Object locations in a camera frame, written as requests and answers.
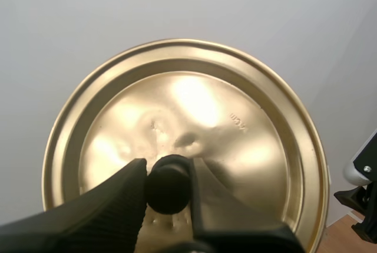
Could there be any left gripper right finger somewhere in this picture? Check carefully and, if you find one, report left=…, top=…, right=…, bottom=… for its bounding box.
left=187, top=157, right=306, bottom=253

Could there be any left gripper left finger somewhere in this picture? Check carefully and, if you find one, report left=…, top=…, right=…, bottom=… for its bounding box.
left=0, top=157, right=148, bottom=253

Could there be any gold pot lid black knob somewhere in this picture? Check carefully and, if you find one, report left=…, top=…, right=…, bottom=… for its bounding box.
left=42, top=38, right=330, bottom=253

